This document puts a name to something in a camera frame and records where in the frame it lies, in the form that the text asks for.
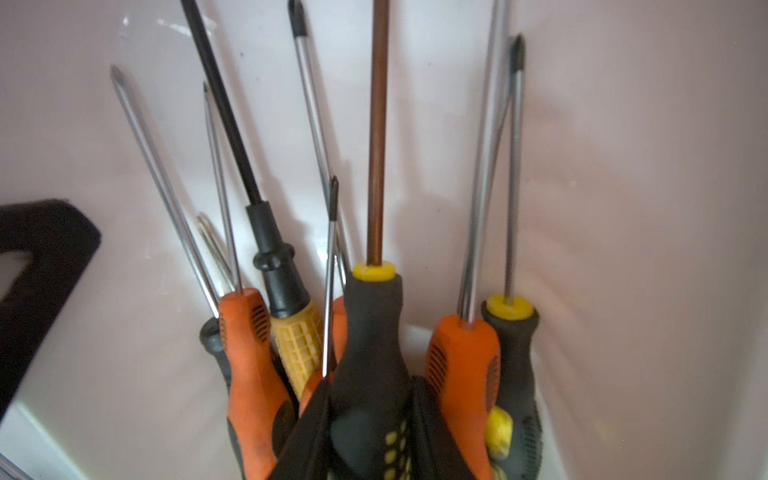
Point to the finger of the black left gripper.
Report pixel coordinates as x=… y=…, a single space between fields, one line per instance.
x=61 y=241

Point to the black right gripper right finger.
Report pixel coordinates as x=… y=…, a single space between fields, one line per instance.
x=434 y=452

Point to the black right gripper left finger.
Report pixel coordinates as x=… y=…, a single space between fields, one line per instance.
x=308 y=449

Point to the black yellow-collar brown-shaft screwdriver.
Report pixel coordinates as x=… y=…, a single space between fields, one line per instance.
x=371 y=384

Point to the orange flathead screwdriver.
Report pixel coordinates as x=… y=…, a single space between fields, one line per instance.
x=463 y=359

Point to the small black orange screwdriver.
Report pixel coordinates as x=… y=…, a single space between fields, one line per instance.
x=325 y=368

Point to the white plastic storage box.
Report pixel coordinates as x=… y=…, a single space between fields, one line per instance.
x=643 y=215

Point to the orange phillips screwdriver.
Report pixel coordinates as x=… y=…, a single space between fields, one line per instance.
x=299 y=29

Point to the yellow black-shaft screwdriver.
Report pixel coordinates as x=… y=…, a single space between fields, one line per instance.
x=294 y=317

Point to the yellow flathead screwdriver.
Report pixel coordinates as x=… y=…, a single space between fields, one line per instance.
x=215 y=248

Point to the black thin-shaft screwdriver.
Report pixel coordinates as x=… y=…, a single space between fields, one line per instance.
x=209 y=334

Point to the black yellow-collar phillips screwdriver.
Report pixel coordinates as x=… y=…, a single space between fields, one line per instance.
x=514 y=318

